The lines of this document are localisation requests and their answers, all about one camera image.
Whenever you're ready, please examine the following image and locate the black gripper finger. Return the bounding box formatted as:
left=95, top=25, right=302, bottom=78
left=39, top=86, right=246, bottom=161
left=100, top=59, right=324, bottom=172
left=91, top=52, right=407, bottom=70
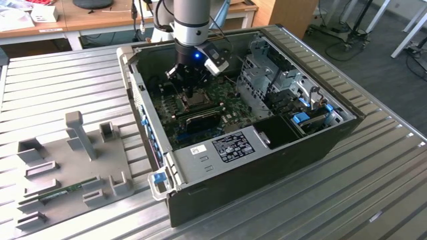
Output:
left=190, top=66, right=211, bottom=98
left=166, top=64, right=192, bottom=98

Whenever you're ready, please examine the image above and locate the CPU socket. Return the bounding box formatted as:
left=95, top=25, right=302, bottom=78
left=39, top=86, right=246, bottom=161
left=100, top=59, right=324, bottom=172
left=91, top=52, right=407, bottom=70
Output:
left=178, top=89, right=215, bottom=113

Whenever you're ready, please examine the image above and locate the silver drive cage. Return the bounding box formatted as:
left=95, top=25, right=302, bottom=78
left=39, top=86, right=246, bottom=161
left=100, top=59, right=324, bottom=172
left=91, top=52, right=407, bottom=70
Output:
left=236, top=33, right=303, bottom=117

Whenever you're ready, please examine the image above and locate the green motherboard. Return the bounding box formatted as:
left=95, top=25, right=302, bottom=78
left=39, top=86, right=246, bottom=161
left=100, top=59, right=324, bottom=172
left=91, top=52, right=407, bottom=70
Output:
left=148, top=76, right=270, bottom=151

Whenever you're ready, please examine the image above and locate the black graphics card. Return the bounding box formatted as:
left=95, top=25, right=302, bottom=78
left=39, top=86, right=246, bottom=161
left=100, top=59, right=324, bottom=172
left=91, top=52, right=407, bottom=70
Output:
left=184, top=111, right=222, bottom=134

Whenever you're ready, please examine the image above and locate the wooden desk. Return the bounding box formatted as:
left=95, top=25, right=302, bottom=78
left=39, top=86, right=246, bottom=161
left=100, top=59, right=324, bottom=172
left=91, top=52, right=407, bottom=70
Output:
left=0, top=0, right=260, bottom=52

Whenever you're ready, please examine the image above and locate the hard disk in blue carrier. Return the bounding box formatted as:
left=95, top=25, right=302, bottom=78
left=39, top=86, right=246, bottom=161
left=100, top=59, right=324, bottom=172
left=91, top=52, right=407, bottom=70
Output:
left=288, top=111, right=335, bottom=137

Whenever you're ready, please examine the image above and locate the black round cushion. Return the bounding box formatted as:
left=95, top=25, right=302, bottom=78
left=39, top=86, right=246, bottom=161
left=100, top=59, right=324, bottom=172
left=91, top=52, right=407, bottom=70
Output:
left=72, top=0, right=115, bottom=10

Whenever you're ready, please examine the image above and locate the wooden cabinet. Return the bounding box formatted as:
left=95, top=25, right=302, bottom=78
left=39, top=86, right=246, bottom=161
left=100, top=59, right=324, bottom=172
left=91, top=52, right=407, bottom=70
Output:
left=251, top=0, right=320, bottom=40

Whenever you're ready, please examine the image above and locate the silver power supply unit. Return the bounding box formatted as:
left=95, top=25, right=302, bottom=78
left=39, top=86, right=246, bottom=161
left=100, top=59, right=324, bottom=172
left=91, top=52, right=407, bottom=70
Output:
left=166, top=124, right=274, bottom=192

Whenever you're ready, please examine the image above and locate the blue case latch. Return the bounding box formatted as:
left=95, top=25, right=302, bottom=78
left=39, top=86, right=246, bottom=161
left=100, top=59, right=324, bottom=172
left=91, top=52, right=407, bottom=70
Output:
left=151, top=172, right=167, bottom=186

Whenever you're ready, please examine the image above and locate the black grey PC case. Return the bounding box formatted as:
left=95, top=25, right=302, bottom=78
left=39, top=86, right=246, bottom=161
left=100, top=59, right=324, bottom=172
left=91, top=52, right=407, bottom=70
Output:
left=115, top=23, right=380, bottom=228

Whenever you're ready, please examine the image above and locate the white cardboard box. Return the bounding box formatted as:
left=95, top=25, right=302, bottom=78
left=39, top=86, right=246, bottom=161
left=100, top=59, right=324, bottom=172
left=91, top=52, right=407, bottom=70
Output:
left=30, top=5, right=60, bottom=24

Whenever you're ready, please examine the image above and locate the grey parts rack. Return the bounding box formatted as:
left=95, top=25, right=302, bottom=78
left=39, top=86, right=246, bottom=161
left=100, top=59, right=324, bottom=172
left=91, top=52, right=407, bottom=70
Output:
left=15, top=110, right=138, bottom=232

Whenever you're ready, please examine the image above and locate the black wheeled stand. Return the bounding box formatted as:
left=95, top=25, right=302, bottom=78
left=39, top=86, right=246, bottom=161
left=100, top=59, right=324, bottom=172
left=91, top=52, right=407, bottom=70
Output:
left=306, top=0, right=376, bottom=52

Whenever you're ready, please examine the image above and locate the white plastic bag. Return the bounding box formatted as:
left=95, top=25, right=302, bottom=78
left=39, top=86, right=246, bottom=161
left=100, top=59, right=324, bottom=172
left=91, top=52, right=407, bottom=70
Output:
left=0, top=6, right=36, bottom=33

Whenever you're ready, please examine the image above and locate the green RAM stick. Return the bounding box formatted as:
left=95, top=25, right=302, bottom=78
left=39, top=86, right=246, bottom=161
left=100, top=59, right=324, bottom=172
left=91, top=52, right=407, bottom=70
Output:
left=36, top=183, right=84, bottom=201

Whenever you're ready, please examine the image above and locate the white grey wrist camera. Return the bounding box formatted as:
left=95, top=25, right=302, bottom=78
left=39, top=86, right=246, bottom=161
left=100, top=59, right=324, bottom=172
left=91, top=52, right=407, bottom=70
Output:
left=194, top=41, right=231, bottom=76

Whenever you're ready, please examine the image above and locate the white table frame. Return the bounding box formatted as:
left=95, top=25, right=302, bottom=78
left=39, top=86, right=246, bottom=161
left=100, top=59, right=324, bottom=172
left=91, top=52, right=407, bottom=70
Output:
left=364, top=0, right=427, bottom=59

